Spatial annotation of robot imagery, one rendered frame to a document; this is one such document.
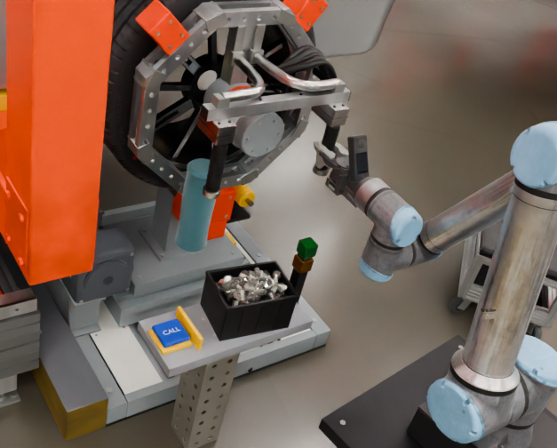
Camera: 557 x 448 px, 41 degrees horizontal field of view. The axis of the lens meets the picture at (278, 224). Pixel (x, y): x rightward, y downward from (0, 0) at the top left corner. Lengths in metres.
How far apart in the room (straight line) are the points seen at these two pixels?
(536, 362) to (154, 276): 1.16
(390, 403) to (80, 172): 1.02
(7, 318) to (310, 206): 1.56
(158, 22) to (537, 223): 0.93
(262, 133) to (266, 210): 1.23
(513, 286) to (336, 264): 1.45
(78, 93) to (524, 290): 0.98
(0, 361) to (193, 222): 0.63
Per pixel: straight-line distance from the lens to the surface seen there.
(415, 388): 2.16
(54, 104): 1.59
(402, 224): 1.77
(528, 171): 1.47
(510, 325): 1.62
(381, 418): 2.05
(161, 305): 2.39
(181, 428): 2.20
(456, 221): 1.82
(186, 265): 2.41
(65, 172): 1.69
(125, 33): 1.88
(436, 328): 2.84
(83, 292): 2.20
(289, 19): 1.96
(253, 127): 1.87
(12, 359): 2.16
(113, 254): 2.15
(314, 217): 3.15
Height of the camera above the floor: 1.81
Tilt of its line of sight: 36 degrees down
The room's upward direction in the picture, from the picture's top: 15 degrees clockwise
